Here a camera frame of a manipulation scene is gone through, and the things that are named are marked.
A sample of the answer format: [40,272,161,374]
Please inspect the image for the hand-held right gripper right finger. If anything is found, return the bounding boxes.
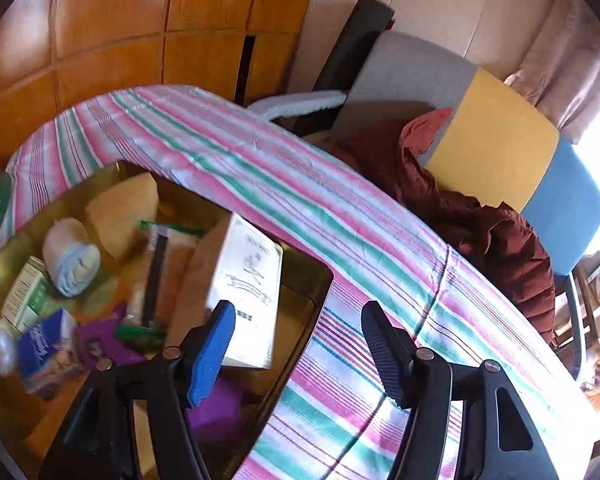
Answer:
[361,301,556,480]

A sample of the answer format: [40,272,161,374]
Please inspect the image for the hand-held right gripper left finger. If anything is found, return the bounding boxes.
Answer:
[39,300,237,480]

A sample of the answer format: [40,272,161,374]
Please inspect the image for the peach silicone bottle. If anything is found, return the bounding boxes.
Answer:
[0,322,18,376]

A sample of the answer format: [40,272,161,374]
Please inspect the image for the plain purple snack packet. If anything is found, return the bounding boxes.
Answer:
[185,375,246,441]

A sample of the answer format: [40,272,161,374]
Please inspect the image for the blue tissue packet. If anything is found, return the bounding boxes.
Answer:
[15,308,88,401]

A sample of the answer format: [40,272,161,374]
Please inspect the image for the small green box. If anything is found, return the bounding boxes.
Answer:
[0,255,56,333]

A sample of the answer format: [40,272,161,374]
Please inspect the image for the white printed cardboard box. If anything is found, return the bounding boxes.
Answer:
[167,212,284,372]

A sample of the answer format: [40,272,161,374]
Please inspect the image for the green-ended snack bar packet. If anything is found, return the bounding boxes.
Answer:
[115,220,206,346]

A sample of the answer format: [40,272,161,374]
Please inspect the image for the gold tin box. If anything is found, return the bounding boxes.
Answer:
[0,160,335,480]

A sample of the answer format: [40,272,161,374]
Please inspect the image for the purple figure-print snack packet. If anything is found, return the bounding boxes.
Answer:
[75,305,148,371]

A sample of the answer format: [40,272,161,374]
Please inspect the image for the beige sock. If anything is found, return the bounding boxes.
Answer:
[42,217,102,298]

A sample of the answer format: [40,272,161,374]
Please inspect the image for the large yellow sponge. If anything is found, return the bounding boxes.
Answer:
[85,172,160,261]

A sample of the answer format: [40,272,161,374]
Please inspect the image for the striped tablecloth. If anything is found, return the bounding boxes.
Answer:
[0,85,596,480]

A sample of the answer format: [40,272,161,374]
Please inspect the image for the red-brown padded jacket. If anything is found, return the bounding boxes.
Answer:
[325,107,556,346]

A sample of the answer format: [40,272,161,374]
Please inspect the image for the wooden side table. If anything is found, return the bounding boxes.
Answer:
[555,250,600,411]

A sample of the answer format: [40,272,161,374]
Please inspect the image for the grey yellow blue armchair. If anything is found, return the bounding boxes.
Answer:
[247,30,600,376]

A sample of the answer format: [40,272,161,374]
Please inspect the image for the black rolled mat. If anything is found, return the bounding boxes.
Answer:
[312,0,396,136]

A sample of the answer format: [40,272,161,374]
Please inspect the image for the patterned pink curtain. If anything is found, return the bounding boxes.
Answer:
[505,0,600,143]

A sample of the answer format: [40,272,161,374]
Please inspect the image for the wooden wardrobe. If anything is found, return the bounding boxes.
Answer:
[0,0,326,171]

